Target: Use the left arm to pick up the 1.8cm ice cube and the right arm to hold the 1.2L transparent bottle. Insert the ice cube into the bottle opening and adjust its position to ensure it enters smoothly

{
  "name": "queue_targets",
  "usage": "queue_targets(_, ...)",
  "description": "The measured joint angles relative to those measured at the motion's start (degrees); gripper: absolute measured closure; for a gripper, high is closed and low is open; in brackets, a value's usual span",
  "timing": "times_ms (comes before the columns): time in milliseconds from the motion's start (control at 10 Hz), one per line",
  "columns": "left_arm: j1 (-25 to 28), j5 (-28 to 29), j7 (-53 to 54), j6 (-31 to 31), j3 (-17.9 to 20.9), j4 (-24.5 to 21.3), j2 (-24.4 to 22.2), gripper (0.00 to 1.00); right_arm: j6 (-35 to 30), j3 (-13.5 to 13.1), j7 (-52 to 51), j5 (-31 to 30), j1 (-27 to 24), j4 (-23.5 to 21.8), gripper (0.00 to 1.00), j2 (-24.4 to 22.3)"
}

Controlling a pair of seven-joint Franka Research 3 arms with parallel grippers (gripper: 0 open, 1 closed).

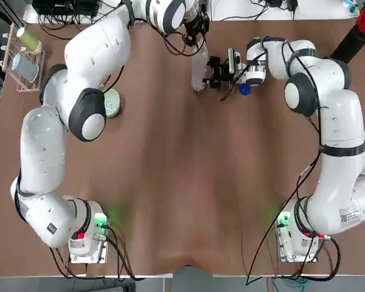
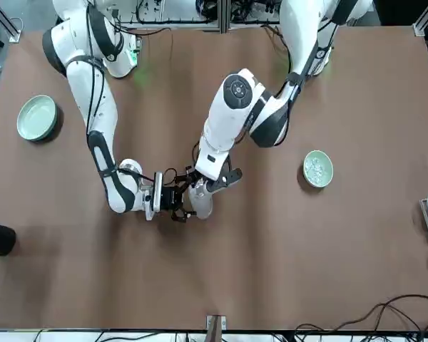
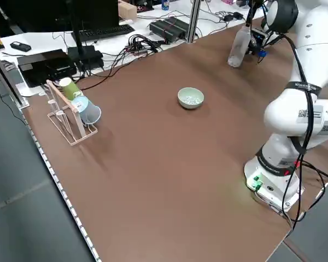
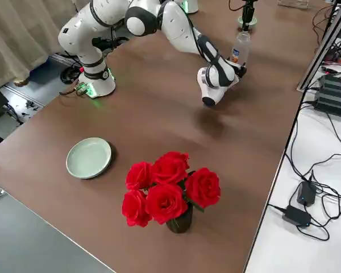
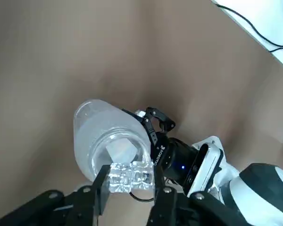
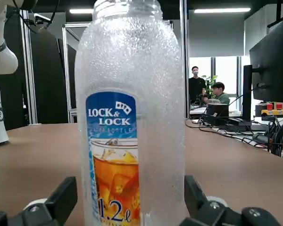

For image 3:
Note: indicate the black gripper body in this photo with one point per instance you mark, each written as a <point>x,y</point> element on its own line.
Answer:
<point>257,41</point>

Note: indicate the transparent plastic bottle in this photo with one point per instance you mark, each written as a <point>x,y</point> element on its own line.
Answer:
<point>239,46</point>

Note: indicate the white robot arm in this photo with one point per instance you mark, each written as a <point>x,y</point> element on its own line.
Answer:
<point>317,41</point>

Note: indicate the heap of clear ice cubes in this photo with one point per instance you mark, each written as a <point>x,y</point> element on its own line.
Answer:
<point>192,98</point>

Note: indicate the black power adapter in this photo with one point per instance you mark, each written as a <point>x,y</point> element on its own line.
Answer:
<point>231,17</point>

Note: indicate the black finned power box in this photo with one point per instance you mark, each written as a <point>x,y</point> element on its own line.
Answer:
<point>166,28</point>

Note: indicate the pale green ceramic bowl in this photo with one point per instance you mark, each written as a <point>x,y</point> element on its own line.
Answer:
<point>183,103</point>

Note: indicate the blue drink can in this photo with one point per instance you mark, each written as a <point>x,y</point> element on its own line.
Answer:
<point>166,4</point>

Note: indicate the light wooden box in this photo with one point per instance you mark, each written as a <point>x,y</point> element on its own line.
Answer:
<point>127,11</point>

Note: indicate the black keyboard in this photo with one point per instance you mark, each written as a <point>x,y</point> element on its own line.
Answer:
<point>109,31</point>

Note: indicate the black monitor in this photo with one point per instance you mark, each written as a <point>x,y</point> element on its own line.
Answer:
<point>98,13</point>

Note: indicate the black monitor stand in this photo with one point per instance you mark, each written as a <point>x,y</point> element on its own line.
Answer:
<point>78,41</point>

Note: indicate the translucent blue cup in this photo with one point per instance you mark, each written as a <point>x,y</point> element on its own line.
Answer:
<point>84,107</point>

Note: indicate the green paper cup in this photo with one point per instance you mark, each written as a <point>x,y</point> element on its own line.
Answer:
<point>69,87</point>

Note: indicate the black desktop box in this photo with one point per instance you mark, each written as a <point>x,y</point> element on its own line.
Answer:
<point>43,62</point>

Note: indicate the small black handheld device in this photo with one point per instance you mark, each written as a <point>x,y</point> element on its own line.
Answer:
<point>20,46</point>

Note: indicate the aluminium frame post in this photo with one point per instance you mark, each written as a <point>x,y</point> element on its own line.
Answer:
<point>5,79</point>
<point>193,21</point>

